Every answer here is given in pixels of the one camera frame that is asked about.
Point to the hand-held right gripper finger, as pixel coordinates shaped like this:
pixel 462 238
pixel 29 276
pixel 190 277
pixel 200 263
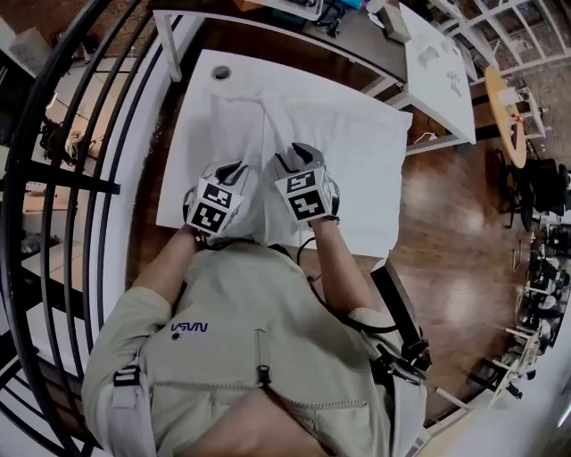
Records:
pixel 283 169
pixel 314 156

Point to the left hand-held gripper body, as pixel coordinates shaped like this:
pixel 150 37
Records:
pixel 214 210

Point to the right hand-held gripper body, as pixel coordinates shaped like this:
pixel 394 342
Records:
pixel 308 198

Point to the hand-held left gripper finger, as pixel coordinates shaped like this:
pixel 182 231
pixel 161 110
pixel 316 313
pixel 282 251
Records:
pixel 212 171
pixel 241 180

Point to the white cloth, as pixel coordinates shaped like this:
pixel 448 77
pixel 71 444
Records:
pixel 236 134

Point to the white pillowcase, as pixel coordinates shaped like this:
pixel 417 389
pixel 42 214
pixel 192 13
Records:
pixel 357 178

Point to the person's left forearm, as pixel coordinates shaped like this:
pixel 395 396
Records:
pixel 165 263

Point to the person's right forearm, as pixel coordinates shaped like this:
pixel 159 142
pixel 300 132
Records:
pixel 339 268

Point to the person's beige vest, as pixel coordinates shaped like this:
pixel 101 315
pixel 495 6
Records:
pixel 250 303

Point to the white side table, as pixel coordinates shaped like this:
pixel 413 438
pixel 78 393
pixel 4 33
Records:
pixel 446 116

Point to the teal box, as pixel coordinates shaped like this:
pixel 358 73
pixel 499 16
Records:
pixel 285 20

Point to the black desk lamp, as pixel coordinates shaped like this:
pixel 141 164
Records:
pixel 332 18

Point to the black metal railing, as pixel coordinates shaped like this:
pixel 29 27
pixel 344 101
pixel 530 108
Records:
pixel 71 178

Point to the white plastic tray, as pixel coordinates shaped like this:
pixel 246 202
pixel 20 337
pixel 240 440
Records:
pixel 290 6

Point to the clear glass cup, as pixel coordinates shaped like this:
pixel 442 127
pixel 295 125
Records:
pixel 429 57

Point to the grey tissue box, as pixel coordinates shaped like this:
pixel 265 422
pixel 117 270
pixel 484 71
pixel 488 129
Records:
pixel 394 22

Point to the small white gadget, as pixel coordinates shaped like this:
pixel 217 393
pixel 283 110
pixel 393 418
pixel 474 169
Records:
pixel 455 82

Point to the clear plastic bottle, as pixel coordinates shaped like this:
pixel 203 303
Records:
pixel 374 5

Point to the orange box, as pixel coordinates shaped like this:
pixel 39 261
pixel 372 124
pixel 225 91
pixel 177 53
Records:
pixel 245 3

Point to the round wooden table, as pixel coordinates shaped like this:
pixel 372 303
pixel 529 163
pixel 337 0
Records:
pixel 515 152

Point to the white upright container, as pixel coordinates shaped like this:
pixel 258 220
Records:
pixel 509 95

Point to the person's bare chest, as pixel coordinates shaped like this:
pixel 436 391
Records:
pixel 250 428

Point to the black office chair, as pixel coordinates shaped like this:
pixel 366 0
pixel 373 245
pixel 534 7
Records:
pixel 544 187

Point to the white shelf rack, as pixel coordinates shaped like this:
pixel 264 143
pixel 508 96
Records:
pixel 531 31

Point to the dark top white frame table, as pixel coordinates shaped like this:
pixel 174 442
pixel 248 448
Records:
pixel 366 40

